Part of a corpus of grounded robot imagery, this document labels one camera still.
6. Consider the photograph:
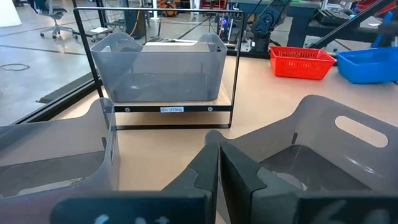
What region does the thin floor cable loop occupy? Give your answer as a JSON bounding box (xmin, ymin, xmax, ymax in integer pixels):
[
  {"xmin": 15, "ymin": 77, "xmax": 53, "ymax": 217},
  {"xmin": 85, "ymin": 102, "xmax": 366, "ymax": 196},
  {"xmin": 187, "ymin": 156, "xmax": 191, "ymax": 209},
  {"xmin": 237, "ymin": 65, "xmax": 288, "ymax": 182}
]
[{"xmin": 0, "ymin": 63, "xmax": 31, "ymax": 72}]

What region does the black equipment case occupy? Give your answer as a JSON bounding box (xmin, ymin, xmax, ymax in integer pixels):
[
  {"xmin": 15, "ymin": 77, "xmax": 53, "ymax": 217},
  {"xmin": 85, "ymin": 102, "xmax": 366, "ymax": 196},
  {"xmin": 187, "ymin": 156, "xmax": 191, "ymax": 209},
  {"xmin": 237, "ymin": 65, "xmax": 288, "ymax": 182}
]
[{"xmin": 315, "ymin": 9, "xmax": 358, "ymax": 27}]

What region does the red perforated plastic basket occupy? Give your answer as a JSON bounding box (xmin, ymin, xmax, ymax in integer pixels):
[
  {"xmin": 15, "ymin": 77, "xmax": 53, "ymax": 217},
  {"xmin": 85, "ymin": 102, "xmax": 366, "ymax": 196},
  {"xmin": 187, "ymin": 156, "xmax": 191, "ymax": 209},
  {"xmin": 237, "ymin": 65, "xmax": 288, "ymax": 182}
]
[{"xmin": 269, "ymin": 45, "xmax": 337, "ymax": 81}]

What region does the electronics unit with blue light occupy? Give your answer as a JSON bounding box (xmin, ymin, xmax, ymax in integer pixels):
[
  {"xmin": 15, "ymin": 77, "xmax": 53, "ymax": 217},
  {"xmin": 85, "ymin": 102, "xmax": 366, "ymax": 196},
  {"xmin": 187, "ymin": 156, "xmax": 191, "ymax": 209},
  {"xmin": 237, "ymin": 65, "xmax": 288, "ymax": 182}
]
[{"xmin": 217, "ymin": 15, "xmax": 233, "ymax": 44}]

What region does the black cabinet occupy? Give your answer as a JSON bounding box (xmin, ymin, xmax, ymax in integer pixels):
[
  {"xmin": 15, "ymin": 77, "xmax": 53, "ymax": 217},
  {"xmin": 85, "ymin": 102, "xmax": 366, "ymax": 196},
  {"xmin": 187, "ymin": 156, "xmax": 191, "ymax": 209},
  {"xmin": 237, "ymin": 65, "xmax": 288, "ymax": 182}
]
[{"xmin": 124, "ymin": 9, "xmax": 147, "ymax": 40}]

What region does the orange equipment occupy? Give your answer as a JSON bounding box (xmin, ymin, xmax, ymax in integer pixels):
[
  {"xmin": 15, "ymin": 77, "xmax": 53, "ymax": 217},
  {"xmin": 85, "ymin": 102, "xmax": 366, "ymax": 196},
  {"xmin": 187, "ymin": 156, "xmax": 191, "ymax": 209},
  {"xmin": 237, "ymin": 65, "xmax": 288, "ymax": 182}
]
[{"xmin": 157, "ymin": 0, "xmax": 178, "ymax": 18}]

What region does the grey office chair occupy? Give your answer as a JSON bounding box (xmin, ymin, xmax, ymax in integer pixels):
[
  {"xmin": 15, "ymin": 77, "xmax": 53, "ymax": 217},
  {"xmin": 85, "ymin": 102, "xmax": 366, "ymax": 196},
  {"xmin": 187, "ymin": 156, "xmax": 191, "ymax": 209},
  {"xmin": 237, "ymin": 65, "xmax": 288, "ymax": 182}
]
[{"xmin": 29, "ymin": 0, "xmax": 79, "ymax": 40}]

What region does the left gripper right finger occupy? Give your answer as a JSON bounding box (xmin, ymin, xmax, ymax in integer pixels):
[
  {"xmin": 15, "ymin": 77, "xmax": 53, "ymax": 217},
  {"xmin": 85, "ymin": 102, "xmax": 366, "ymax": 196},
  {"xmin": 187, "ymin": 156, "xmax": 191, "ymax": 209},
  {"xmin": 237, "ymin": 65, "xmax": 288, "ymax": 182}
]
[{"xmin": 219, "ymin": 141, "xmax": 398, "ymax": 224}]

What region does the translucent grey plastic basket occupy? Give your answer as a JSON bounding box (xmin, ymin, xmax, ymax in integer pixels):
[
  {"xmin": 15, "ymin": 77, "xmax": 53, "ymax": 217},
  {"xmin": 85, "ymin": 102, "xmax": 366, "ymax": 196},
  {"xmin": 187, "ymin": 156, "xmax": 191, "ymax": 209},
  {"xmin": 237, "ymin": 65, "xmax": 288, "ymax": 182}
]
[
  {"xmin": 0, "ymin": 98, "xmax": 121, "ymax": 200},
  {"xmin": 205, "ymin": 95, "xmax": 398, "ymax": 200},
  {"xmin": 90, "ymin": 32, "xmax": 228, "ymax": 103}
]

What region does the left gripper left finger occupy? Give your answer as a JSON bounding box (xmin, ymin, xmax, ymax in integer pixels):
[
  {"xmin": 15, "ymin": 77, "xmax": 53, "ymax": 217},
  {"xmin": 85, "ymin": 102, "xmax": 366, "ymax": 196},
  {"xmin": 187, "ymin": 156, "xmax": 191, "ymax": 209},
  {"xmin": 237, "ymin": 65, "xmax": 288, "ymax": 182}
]
[{"xmin": 50, "ymin": 142, "xmax": 220, "ymax": 224}]

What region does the brown board table cover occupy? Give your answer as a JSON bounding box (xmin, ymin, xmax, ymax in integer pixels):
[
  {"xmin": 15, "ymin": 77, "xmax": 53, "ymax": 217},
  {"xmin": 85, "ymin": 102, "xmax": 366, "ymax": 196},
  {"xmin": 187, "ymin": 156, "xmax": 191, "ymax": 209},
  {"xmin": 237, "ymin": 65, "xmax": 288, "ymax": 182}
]
[{"xmin": 49, "ymin": 55, "xmax": 398, "ymax": 224}]

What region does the blue plastic object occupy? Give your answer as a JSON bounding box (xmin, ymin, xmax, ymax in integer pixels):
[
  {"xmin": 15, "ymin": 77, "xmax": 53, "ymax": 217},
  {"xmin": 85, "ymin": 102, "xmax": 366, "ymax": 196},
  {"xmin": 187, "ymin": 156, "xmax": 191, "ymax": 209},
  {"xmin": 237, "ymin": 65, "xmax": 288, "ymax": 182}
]
[{"xmin": 371, "ymin": 11, "xmax": 394, "ymax": 49}]

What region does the black aluminium table frame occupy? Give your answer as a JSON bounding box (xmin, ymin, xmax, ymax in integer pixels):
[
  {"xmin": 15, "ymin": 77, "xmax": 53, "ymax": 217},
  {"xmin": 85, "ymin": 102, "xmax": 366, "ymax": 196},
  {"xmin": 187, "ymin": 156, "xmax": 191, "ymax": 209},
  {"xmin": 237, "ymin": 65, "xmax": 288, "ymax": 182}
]
[{"xmin": 12, "ymin": 0, "xmax": 398, "ymax": 125}]

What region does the blue plastic basket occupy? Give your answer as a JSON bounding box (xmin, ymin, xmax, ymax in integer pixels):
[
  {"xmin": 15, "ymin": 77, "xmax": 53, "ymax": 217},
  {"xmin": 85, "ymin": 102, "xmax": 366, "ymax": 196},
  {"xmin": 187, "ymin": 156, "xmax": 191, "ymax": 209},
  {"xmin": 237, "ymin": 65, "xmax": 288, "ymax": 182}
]
[{"xmin": 336, "ymin": 47, "xmax": 398, "ymax": 85}]

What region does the dark workshop table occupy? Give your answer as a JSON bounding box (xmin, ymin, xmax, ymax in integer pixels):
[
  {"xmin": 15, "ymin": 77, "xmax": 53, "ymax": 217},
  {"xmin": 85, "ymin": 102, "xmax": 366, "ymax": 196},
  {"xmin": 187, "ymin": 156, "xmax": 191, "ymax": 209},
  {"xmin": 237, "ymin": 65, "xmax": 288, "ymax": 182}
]
[{"xmin": 228, "ymin": 0, "xmax": 324, "ymax": 47}]

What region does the white board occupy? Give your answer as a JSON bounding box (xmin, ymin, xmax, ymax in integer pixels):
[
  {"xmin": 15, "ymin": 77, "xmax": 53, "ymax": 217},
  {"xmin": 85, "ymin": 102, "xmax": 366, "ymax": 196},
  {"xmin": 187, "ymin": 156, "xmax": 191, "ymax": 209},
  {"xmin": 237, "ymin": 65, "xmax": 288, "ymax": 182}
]
[{"xmin": 0, "ymin": 0, "xmax": 22, "ymax": 28}]

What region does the black-framed wooden shelf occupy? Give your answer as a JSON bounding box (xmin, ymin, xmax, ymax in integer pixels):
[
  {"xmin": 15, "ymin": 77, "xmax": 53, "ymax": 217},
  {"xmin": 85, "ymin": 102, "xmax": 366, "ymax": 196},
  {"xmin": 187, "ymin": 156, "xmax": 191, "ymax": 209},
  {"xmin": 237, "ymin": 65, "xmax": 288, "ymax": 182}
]
[{"xmin": 73, "ymin": 6, "xmax": 246, "ymax": 131}]

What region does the flat dolly with white sheet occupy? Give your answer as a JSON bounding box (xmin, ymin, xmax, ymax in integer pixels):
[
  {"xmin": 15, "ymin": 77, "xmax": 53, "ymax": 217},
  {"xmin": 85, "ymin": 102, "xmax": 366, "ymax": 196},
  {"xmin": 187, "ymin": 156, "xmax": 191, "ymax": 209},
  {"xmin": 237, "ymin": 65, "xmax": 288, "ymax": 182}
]
[{"xmin": 81, "ymin": 26, "xmax": 113, "ymax": 43}]

